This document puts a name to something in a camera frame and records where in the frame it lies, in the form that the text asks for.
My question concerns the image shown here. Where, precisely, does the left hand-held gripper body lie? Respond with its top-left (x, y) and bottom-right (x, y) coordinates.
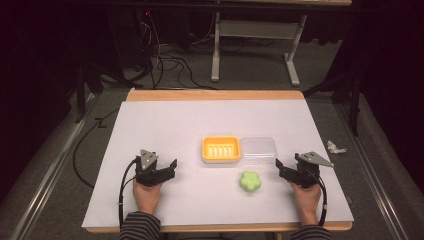
top-left (134, 149), bottom-right (176, 187)

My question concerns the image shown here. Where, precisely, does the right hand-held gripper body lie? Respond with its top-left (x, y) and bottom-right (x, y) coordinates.
top-left (279, 151), bottom-right (335, 189)

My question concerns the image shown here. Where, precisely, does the clear plastic lid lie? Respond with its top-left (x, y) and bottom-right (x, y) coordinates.
top-left (239, 136), bottom-right (278, 166)

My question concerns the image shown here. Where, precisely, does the green flower-shaped soap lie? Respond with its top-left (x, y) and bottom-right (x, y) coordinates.
top-left (238, 170), bottom-right (263, 193)

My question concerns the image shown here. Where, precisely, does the orange soap dish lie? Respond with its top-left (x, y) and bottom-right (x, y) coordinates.
top-left (201, 135), bottom-right (242, 164)

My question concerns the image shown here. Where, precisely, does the person's left hand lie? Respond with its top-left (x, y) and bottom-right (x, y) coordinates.
top-left (132, 178), bottom-right (164, 216)

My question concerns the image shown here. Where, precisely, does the person's right hand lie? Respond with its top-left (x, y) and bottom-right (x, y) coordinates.
top-left (290, 181), bottom-right (323, 226)

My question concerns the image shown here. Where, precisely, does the crumpled white paper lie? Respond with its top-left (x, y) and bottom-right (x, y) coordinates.
top-left (326, 140), bottom-right (348, 155)

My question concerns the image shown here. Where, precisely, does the white paper table cover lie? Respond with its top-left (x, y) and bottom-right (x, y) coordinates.
top-left (81, 99), bottom-right (355, 229)

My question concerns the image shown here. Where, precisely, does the person's left striped sleeve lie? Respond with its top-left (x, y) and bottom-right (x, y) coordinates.
top-left (118, 210), bottom-right (162, 240)

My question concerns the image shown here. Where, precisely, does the person's striped sleeve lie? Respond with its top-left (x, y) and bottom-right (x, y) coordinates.
top-left (290, 224), bottom-right (334, 240)
top-left (118, 210), bottom-right (162, 240)

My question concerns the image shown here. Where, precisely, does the person's right striped sleeve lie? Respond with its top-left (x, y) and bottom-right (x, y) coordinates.
top-left (290, 224), bottom-right (334, 240)

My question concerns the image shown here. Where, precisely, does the black metal stand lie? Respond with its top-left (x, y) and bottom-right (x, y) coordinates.
top-left (302, 71), bottom-right (365, 138)
top-left (73, 59), bottom-right (105, 125)

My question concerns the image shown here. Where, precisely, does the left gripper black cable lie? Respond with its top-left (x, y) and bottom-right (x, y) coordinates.
top-left (117, 157), bottom-right (140, 231)

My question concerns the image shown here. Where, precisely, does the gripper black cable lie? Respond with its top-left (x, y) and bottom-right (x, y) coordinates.
top-left (313, 173), bottom-right (329, 228)
top-left (117, 157), bottom-right (140, 231)

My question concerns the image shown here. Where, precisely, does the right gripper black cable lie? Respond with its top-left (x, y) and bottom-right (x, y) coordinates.
top-left (313, 173), bottom-right (329, 228)

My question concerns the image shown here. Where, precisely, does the black floor cable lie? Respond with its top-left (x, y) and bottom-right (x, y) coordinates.
top-left (72, 108), bottom-right (120, 190)

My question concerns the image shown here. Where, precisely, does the bundle of cables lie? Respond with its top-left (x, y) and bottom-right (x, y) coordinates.
top-left (131, 9), bottom-right (218, 91)

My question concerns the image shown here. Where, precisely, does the white metal desk frame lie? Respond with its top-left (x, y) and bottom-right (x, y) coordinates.
top-left (210, 11), bottom-right (308, 88)

